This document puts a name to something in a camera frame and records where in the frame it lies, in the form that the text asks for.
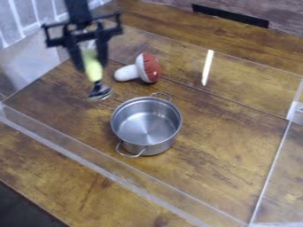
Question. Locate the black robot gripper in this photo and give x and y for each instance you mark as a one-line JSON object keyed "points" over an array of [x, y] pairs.
{"points": [[82, 27]]}

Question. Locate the green handled metal spoon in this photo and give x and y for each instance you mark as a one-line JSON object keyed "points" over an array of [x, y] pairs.
{"points": [[94, 72]]}

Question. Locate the red white toy mushroom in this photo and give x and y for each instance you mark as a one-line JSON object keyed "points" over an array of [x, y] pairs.
{"points": [[146, 68]]}

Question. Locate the stainless steel pot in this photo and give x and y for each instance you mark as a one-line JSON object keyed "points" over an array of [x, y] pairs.
{"points": [[146, 124]]}

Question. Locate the black strip on table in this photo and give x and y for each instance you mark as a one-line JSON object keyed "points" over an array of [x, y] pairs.
{"points": [[231, 16]]}

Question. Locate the clear acrylic enclosure panel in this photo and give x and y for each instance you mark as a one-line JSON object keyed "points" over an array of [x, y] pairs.
{"points": [[233, 172]]}

